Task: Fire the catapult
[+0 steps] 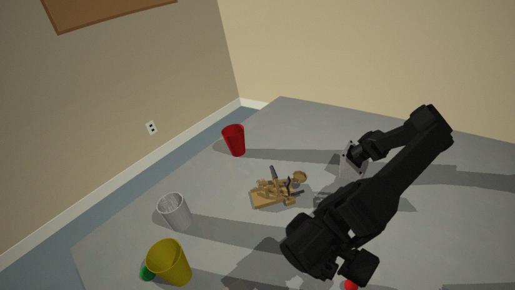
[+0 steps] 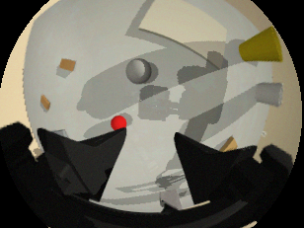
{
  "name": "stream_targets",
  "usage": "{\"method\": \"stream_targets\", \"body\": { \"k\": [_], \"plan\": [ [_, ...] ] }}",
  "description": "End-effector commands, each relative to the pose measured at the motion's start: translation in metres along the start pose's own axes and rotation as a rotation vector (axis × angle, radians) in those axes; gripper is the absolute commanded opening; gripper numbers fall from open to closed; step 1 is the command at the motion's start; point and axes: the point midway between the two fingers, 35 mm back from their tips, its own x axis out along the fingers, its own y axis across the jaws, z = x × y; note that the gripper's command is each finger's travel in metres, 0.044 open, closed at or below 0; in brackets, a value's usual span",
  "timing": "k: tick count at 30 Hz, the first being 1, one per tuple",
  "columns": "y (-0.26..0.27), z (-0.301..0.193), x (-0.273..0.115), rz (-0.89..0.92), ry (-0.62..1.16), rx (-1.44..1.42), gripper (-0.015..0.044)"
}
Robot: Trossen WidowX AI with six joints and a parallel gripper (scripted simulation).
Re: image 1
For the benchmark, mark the green ball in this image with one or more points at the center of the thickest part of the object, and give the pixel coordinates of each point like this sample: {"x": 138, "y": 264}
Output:
{"x": 146, "y": 274}

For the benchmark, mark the olive-yellow open cup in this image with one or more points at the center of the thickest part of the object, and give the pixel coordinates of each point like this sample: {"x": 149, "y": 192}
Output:
{"x": 166, "y": 258}

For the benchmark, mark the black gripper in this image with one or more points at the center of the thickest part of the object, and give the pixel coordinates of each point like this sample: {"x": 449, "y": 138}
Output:
{"x": 358, "y": 266}

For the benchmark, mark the grey open cylinder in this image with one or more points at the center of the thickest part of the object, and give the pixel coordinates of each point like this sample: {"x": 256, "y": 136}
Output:
{"x": 174, "y": 210}

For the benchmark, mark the red ball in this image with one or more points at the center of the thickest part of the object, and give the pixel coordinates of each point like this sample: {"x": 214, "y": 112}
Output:
{"x": 349, "y": 285}

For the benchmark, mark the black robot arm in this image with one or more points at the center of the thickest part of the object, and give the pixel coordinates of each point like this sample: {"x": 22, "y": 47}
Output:
{"x": 367, "y": 205}

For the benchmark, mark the red plastic cup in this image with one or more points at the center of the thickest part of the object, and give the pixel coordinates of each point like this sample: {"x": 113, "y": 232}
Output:
{"x": 234, "y": 137}

